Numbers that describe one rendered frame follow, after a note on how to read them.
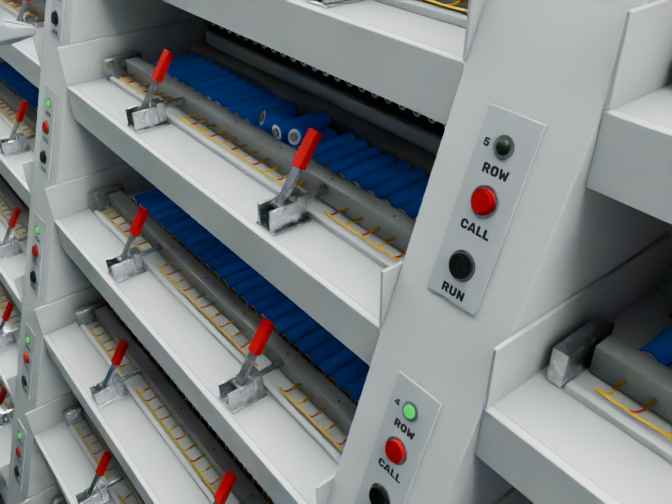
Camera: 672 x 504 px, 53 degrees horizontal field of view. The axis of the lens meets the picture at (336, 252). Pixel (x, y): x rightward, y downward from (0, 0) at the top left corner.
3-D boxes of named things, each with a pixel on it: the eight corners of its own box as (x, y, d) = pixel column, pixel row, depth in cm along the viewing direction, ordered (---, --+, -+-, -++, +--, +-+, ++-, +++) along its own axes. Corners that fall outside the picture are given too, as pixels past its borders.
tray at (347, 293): (379, 375, 50) (383, 272, 45) (74, 119, 89) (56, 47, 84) (546, 273, 61) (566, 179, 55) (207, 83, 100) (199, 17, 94)
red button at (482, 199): (486, 219, 40) (495, 194, 39) (466, 209, 41) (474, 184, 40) (496, 219, 40) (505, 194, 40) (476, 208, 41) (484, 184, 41)
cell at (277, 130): (318, 113, 72) (267, 127, 68) (326, 107, 70) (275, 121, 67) (325, 129, 72) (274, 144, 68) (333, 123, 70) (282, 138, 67)
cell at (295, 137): (337, 127, 71) (299, 126, 65) (338, 144, 71) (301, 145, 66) (323, 128, 72) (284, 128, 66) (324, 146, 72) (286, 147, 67)
